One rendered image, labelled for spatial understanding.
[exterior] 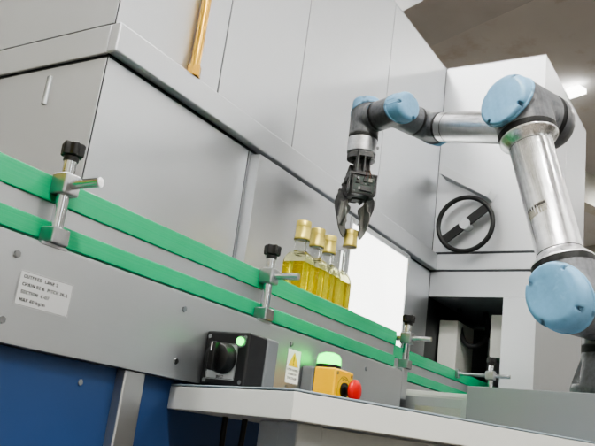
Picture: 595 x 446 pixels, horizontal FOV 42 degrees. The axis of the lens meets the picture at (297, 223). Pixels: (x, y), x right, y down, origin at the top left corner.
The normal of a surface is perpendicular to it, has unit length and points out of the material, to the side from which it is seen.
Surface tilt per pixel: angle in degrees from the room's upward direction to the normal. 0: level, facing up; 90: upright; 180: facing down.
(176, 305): 90
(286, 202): 90
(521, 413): 90
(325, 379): 90
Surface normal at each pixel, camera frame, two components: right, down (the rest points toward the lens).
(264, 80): 0.85, -0.04
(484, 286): -0.51, -0.29
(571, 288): -0.76, -0.12
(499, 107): -0.78, -0.36
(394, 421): 0.59, -0.15
